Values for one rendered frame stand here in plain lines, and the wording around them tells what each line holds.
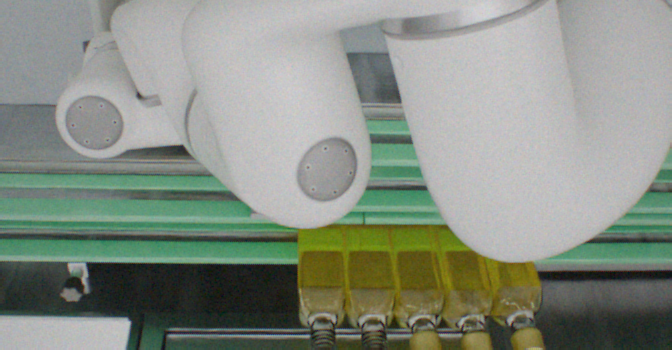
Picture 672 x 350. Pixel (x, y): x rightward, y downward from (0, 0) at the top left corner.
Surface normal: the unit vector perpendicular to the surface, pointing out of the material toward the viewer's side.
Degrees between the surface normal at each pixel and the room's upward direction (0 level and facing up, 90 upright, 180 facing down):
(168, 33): 65
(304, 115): 27
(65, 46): 0
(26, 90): 0
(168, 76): 53
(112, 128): 15
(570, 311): 89
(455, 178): 40
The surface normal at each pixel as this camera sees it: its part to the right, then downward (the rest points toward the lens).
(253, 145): -0.30, 0.47
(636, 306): 0.04, -0.77
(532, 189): 0.16, 0.35
